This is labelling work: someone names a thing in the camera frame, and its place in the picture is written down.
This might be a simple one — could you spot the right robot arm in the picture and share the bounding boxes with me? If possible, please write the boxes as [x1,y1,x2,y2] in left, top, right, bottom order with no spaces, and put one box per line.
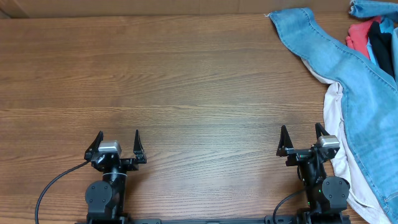
[272,123,351,224]

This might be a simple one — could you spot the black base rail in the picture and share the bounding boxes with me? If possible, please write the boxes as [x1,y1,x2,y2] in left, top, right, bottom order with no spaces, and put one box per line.
[76,215,351,224]

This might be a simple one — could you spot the light blue garment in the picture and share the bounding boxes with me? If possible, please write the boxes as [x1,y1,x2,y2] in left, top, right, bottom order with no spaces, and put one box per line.
[366,17,394,66]

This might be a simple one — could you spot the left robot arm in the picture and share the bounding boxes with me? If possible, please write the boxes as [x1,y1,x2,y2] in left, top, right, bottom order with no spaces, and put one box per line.
[84,131,147,223]

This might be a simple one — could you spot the red garment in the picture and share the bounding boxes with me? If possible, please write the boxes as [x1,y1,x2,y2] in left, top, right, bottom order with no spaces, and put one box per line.
[345,16,381,59]

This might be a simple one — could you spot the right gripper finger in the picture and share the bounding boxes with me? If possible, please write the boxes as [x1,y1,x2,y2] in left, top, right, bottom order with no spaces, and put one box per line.
[315,123,330,139]
[276,125,294,157]

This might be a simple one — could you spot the beige cloth garment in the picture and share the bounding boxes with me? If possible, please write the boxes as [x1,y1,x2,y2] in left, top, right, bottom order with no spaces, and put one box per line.
[302,60,391,223]

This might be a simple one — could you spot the light blue denim jeans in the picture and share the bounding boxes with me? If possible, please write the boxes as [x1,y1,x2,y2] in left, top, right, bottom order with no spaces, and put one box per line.
[269,8,397,223]

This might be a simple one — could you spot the black garment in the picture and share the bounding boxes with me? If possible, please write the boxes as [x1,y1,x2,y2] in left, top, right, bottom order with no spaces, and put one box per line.
[368,21,395,78]

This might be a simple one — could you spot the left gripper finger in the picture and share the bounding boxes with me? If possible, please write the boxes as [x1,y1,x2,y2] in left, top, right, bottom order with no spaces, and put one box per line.
[84,131,104,161]
[133,129,147,164]

